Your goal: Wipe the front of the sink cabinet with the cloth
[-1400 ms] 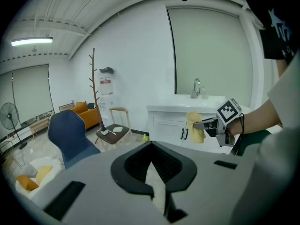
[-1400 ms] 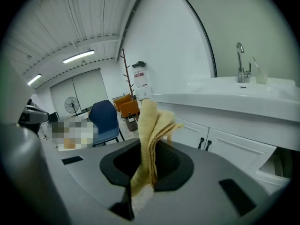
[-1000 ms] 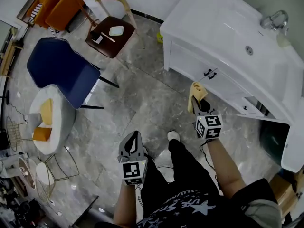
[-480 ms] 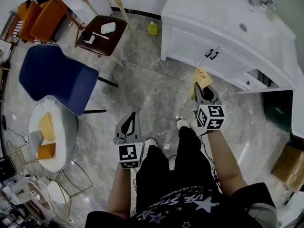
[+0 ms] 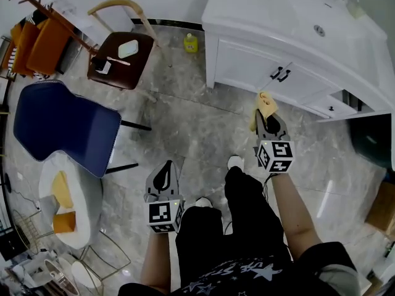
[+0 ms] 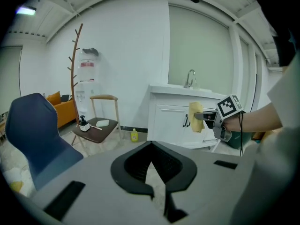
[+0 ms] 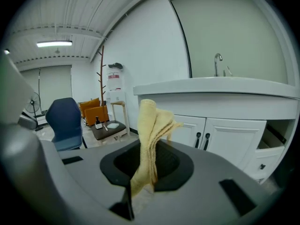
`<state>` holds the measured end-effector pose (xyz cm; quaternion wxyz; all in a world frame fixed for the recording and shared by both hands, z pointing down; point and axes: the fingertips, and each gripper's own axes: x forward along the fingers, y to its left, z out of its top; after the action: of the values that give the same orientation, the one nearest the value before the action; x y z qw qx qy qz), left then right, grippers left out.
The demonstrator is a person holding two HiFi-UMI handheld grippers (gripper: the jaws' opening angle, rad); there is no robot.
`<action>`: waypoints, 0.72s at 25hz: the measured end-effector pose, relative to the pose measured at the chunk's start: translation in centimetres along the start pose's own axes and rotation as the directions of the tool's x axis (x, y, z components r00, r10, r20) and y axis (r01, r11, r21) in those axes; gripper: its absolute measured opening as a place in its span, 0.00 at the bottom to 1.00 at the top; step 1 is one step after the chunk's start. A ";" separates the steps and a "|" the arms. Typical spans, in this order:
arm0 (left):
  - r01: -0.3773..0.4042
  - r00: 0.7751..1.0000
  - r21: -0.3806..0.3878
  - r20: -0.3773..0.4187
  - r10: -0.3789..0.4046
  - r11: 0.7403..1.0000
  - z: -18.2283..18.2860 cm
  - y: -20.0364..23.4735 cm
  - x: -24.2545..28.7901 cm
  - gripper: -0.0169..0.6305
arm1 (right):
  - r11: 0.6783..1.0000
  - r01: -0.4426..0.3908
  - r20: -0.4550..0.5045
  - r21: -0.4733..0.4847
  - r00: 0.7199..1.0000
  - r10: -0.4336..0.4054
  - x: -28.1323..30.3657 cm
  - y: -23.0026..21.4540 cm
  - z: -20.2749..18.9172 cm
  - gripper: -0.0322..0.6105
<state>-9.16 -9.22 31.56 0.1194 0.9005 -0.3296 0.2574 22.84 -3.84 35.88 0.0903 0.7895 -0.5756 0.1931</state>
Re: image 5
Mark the round grey lounge chair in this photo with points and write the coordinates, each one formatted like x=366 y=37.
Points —
x=83 y=202

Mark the pink toothbrush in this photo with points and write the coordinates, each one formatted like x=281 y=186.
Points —
x=118 y=61

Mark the small black white box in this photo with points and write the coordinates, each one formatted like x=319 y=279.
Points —
x=102 y=66

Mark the orange sofa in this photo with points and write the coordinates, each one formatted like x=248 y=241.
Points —
x=40 y=48

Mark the blue chair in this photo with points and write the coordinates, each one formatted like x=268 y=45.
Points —
x=61 y=128

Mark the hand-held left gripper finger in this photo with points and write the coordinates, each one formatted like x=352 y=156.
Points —
x=148 y=187
x=175 y=187

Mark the person's white shoe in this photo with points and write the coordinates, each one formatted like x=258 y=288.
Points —
x=203 y=202
x=236 y=162

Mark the white cabinet door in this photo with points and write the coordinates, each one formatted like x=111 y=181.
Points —
x=243 y=63
x=305 y=86

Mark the white drawer with black knob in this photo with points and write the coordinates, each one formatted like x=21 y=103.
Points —
x=345 y=105

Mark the person's left white shoe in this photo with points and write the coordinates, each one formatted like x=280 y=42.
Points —
x=203 y=202

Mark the wooden chair brown seat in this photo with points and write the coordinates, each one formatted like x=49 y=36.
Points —
x=123 y=72

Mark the person's left forearm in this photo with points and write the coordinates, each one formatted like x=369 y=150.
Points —
x=155 y=257

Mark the yellow cloth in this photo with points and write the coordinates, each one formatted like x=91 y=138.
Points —
x=265 y=105

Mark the person's right forearm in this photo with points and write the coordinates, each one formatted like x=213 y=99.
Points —
x=293 y=214

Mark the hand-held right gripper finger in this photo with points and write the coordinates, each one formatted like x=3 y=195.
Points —
x=285 y=133
x=260 y=128

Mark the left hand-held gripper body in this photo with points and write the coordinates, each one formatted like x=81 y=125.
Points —
x=160 y=214

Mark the white vanity cabinet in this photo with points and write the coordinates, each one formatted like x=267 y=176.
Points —
x=277 y=17

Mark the grey cushion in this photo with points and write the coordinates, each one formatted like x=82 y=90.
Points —
x=47 y=203

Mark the orange cushion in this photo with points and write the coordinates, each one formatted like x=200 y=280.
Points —
x=64 y=222

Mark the white soap box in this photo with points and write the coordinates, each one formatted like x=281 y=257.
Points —
x=128 y=49

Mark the pale plastic cup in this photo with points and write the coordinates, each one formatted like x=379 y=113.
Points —
x=358 y=9

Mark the black printed t-shirt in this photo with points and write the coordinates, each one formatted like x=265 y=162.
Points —
x=324 y=257

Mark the cardboard box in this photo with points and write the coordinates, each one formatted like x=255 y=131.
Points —
x=382 y=208

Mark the brown wooden coat rack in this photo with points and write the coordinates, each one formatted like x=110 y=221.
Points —
x=55 y=18

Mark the person's right white shoe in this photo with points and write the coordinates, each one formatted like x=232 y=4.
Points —
x=236 y=162

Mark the black trousers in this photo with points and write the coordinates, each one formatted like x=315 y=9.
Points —
x=247 y=211

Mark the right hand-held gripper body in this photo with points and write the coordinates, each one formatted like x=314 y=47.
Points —
x=274 y=156

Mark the yellow cushion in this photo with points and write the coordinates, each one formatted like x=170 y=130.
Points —
x=61 y=190

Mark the yellow bottle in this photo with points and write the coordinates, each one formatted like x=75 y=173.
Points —
x=190 y=43

